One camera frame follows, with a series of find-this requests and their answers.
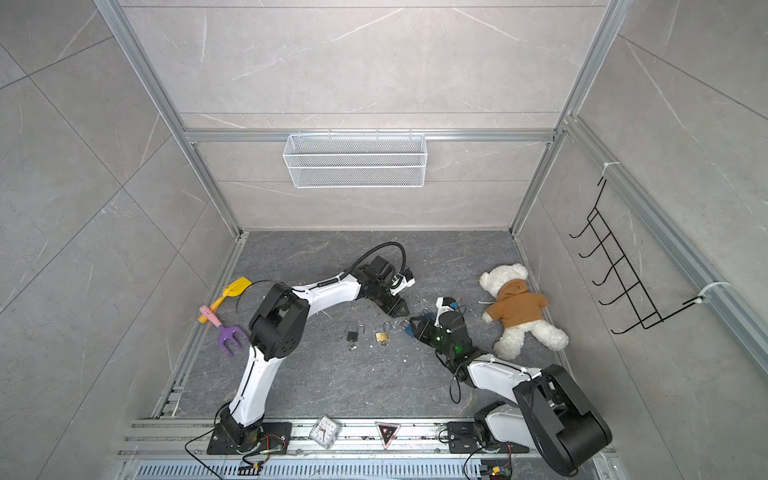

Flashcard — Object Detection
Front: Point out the brass padlock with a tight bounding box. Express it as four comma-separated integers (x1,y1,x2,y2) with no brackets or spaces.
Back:
375,321,392,346

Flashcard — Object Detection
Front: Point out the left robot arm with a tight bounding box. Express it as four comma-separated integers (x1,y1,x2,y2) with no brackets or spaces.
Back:
216,256,415,446

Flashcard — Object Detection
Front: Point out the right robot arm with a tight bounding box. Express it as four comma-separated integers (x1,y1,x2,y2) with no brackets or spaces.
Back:
405,309,613,477

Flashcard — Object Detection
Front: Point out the white teddy bear brown hoodie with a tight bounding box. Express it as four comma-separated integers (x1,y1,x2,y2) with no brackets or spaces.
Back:
479,263,569,361

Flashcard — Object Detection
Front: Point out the red triangle warning sign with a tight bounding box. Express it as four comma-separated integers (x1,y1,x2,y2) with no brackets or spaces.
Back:
375,422,402,451

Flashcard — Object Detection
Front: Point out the small white clock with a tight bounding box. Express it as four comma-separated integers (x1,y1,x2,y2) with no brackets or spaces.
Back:
309,415,343,450

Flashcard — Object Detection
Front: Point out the yellow toy shovel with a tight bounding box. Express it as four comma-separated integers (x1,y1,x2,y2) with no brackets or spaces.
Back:
209,277,253,311

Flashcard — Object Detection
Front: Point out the pink purple toy shovel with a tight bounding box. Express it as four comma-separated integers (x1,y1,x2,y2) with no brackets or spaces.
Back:
199,306,247,357

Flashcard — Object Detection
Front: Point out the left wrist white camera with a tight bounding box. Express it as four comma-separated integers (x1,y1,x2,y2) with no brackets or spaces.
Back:
390,268,415,295

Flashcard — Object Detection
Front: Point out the wrist white camera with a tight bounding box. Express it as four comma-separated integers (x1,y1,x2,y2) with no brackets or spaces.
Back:
390,268,415,295
436,296,460,318

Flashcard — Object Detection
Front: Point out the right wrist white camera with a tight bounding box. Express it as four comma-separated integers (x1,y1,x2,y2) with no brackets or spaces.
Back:
436,296,460,318

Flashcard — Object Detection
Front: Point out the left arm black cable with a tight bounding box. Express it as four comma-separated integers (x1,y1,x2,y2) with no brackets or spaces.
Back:
344,241,408,278

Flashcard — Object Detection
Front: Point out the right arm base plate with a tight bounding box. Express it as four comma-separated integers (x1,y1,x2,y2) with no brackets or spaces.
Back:
437,417,534,454

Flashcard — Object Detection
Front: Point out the white wire mesh basket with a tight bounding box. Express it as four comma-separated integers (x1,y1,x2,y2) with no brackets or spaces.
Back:
283,133,428,189

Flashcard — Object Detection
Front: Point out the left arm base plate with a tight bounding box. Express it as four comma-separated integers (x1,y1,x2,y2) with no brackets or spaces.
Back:
206,422,293,455

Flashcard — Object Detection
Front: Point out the black wire hook rack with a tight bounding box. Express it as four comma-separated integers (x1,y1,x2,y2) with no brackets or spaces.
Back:
568,177,705,335

